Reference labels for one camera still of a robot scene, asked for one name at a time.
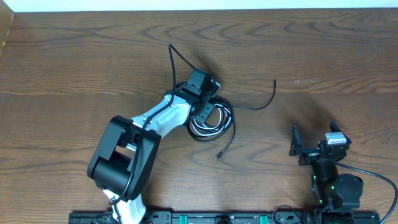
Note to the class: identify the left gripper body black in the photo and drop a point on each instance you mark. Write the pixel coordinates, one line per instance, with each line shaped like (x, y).
(204, 111)

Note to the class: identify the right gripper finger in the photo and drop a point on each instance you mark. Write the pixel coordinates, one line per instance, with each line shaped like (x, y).
(296, 146)
(334, 128)

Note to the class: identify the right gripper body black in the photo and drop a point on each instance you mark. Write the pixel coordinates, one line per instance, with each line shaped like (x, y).
(313, 154)

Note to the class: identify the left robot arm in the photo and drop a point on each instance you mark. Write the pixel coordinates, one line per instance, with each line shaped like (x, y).
(125, 155)

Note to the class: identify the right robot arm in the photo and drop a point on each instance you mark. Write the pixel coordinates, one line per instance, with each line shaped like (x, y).
(339, 194)

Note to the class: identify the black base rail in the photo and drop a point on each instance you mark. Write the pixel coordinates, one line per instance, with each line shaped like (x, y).
(164, 217)

